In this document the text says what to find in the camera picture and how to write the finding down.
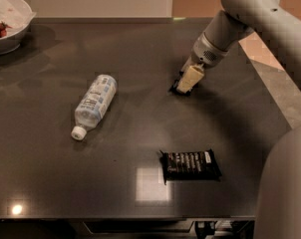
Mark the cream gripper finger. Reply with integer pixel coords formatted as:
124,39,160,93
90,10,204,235
176,65,204,94
179,56,193,75

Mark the blue rxbar blueberry wrapper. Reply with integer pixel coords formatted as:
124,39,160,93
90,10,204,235
169,71,191,96

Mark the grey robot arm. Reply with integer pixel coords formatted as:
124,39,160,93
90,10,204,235
174,0,301,239

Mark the black chocolate bar wrapper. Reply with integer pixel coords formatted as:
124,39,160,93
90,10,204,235
160,149,222,181

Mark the clear plastic water bottle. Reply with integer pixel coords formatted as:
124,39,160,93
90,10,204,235
71,75,117,140

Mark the white bowl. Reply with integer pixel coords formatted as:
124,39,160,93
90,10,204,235
0,22,31,55

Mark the white napkin in bowl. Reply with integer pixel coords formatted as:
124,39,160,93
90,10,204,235
0,0,36,29

